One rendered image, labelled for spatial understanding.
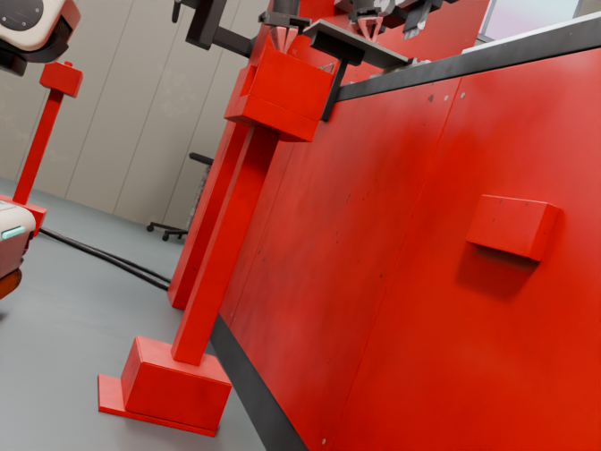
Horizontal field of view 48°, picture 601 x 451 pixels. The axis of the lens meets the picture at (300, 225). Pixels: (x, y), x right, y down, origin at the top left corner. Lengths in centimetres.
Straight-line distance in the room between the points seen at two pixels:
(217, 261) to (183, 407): 31
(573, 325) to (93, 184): 521
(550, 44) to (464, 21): 204
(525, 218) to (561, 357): 18
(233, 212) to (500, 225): 71
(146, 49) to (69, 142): 98
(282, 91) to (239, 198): 25
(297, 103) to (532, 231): 71
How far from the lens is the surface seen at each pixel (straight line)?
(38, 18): 160
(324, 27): 184
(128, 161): 577
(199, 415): 150
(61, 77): 337
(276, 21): 146
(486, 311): 92
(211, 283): 149
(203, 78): 581
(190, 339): 151
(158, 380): 146
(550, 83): 100
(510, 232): 90
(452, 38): 303
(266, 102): 141
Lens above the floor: 51
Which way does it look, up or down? 1 degrees down
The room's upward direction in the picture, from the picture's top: 19 degrees clockwise
